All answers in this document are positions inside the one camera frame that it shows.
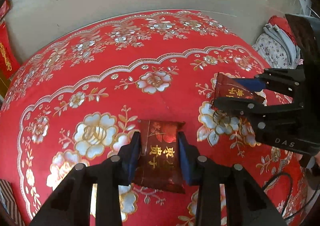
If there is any upper red wall decoration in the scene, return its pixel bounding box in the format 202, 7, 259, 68
0, 0, 10, 20

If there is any striped white storage box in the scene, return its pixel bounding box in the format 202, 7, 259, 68
1, 179, 25, 225

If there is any red paper wall decoration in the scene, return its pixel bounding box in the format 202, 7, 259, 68
0, 21, 20, 79

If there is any person's right hand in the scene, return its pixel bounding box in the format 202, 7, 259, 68
299, 152, 320, 177

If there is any dark red gold packet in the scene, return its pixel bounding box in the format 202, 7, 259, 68
210, 73, 267, 106

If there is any floral cushion stack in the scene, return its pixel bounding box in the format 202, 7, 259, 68
252, 15, 303, 69

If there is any red floral tablecloth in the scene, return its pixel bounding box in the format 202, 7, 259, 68
1, 10, 307, 225

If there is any black cable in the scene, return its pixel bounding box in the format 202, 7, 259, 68
261, 172, 320, 219

